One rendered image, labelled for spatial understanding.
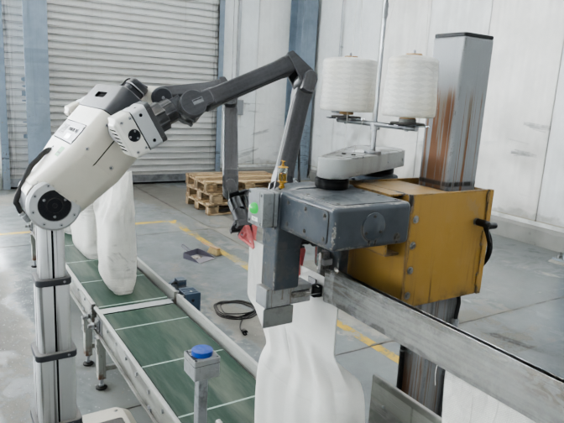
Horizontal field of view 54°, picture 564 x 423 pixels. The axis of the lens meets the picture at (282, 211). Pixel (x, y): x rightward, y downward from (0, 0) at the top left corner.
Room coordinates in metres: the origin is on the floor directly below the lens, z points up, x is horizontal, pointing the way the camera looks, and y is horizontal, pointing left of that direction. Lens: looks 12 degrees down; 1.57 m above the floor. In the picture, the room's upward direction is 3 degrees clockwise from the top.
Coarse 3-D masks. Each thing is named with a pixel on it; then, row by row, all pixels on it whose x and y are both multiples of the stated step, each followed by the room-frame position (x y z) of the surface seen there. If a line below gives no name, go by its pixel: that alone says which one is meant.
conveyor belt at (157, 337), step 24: (120, 312) 2.74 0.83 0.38; (144, 312) 2.76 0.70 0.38; (168, 312) 2.78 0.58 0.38; (120, 336) 2.46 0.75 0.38; (144, 336) 2.48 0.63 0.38; (168, 336) 2.49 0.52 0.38; (192, 336) 2.51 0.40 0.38; (144, 360) 2.24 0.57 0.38; (168, 360) 2.25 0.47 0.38; (168, 384) 2.05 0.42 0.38; (192, 384) 2.06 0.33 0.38; (216, 384) 2.07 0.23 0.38; (240, 384) 2.08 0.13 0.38; (192, 408) 1.89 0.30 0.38; (216, 408) 1.90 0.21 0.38; (240, 408) 1.91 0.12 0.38
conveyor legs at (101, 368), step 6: (102, 348) 2.61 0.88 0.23; (96, 354) 2.63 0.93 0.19; (102, 354) 2.61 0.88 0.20; (102, 360) 2.61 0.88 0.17; (102, 366) 2.61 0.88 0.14; (108, 366) 2.64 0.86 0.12; (114, 366) 2.65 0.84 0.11; (102, 372) 2.61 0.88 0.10; (102, 378) 2.61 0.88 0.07; (102, 384) 2.62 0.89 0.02
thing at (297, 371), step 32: (256, 256) 1.77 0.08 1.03; (320, 320) 1.46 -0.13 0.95; (288, 352) 1.48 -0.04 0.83; (320, 352) 1.44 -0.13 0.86; (256, 384) 1.56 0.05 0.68; (288, 384) 1.42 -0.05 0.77; (320, 384) 1.33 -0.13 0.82; (352, 384) 1.35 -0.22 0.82; (256, 416) 1.53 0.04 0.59; (288, 416) 1.39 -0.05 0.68; (320, 416) 1.30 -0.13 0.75; (352, 416) 1.30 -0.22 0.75
